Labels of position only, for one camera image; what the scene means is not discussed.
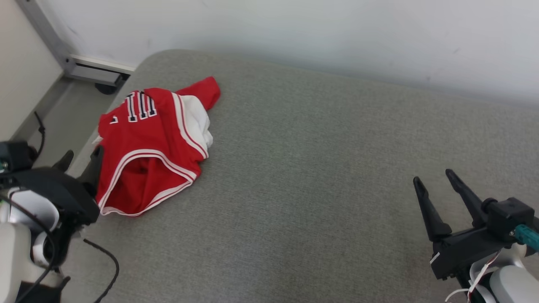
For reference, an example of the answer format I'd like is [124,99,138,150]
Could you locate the twisted red white wire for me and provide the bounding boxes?
[467,250,502,296]

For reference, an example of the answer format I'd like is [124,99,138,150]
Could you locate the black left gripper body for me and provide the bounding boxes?
[0,167,101,228]

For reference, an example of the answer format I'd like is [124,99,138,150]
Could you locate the red Bulls 23 jersey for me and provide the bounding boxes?
[96,76,221,217]

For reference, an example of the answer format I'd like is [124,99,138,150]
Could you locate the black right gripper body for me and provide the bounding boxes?
[430,229,516,280]

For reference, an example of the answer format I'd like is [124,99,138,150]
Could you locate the thin black camera cable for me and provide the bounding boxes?
[33,111,46,161]

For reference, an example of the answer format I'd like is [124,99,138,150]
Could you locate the black caster wheel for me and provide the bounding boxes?
[95,83,121,96]

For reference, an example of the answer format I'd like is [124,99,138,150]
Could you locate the teal right camera connector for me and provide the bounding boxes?
[514,224,539,253]

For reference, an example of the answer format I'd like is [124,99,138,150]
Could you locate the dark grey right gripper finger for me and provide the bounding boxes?
[413,176,452,242]
[446,169,489,230]

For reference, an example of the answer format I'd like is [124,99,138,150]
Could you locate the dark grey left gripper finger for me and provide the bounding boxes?
[53,150,75,172]
[78,145,104,197]

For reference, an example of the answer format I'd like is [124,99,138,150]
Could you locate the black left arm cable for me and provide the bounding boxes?
[82,239,120,303]

